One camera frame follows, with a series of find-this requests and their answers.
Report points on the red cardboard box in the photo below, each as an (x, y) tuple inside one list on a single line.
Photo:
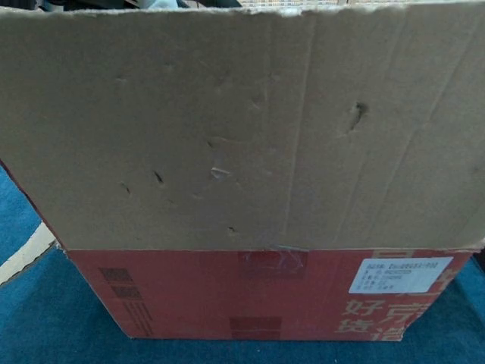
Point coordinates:
[(227, 151)]

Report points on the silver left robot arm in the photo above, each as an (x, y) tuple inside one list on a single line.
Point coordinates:
[(161, 3)]

